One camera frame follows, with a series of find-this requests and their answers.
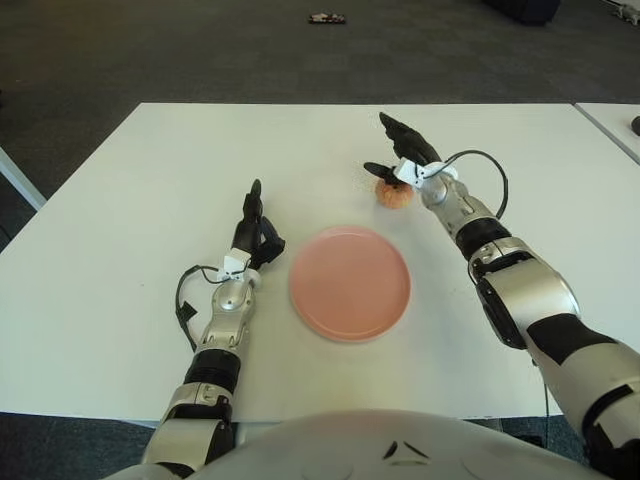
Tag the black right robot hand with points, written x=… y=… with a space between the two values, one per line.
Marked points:
x=412 y=142

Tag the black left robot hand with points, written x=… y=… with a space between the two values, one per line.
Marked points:
x=255 y=235

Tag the red yellow apple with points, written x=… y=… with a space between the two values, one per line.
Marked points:
x=392 y=196

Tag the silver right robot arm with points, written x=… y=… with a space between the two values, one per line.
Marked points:
x=525 y=290

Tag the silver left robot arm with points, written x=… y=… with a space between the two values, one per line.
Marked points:
x=230 y=300

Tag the round pink plate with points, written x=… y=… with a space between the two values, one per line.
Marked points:
x=350 y=285

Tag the small dark floor object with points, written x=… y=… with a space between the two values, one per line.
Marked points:
x=326 y=18

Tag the black box on floor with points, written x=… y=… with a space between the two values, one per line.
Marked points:
x=525 y=10

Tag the white neighbouring table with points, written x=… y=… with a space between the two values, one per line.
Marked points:
x=20 y=185
x=610 y=125

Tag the dark grey handheld controller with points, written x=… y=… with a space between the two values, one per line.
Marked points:
x=635 y=123

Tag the grey robot torso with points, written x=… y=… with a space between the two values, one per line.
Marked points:
x=325 y=450

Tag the grey toy on floor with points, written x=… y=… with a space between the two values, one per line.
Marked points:
x=627 y=10

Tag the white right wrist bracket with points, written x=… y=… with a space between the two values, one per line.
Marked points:
x=410 y=172

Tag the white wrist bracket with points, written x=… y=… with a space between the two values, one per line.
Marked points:
x=410 y=172
x=234 y=265

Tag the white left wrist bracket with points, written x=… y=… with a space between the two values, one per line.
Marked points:
x=234 y=265

